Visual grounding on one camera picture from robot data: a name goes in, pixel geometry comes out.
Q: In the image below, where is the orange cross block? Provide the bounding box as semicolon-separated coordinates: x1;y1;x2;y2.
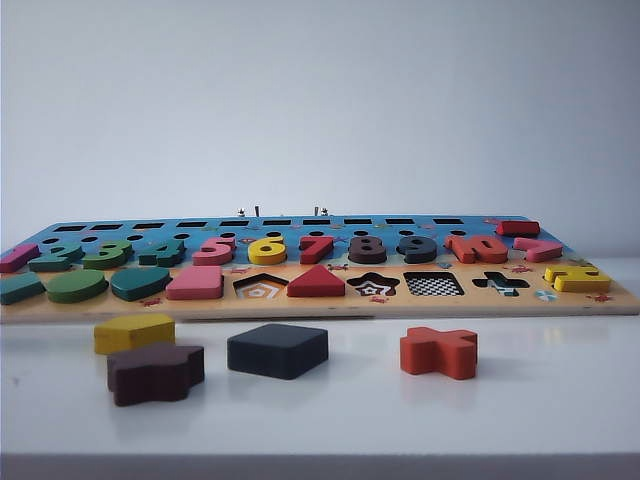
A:
399;325;479;382

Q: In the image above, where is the pink greater-than sign block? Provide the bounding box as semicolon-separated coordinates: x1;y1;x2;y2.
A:
513;236;563;263

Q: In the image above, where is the orange number ten block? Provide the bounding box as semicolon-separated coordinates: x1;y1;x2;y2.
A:
444;234;513;265

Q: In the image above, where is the red number seven block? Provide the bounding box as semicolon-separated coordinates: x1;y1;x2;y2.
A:
299;234;348;266

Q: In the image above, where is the wooden number shape puzzle board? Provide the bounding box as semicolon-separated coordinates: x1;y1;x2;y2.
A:
0;214;640;324

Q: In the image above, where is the yellow equals sign block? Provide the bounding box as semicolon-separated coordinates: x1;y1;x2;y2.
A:
543;264;613;294

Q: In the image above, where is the teal number two block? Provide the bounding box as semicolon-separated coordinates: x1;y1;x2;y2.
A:
28;242;85;273

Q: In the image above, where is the teal rectangle block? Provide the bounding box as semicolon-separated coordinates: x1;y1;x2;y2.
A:
0;271;48;307

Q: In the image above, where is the teal number four block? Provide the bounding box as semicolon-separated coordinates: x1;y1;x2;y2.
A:
138;239;187;268

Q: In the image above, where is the brown star block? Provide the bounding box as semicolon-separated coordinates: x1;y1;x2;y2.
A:
105;341;206;408

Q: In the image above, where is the red minus sign block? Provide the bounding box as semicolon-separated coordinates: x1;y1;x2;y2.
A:
495;219;542;238

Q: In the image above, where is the green circle block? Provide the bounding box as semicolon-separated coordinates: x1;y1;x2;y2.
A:
45;269;109;305

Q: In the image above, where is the yellow number six block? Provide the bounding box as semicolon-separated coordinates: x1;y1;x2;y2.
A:
247;234;288;267

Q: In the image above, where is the dark blue square block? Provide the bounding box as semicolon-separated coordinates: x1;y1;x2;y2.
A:
226;322;330;382

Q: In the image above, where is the pink number five block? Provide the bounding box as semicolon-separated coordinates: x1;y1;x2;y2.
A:
191;235;238;267

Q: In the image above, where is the teal heart block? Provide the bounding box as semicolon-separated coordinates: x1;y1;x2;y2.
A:
109;266;172;303

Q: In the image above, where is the pink trapezoid block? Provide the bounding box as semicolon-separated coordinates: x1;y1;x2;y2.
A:
165;264;225;302

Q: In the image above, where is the dark blue number nine block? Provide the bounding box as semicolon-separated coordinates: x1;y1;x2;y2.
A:
396;235;438;265

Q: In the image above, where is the brown number eight block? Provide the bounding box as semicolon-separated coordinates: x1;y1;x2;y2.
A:
347;235;388;266

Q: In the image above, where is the pink number one block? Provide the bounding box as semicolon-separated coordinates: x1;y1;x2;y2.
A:
0;243;40;274

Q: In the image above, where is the red triangle block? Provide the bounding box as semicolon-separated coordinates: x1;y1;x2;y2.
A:
286;264;348;298

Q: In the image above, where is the green number three block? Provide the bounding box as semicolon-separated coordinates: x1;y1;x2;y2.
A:
83;240;135;270

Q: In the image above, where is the yellow pentagon block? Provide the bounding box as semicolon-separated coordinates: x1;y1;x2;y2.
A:
93;314;177;357

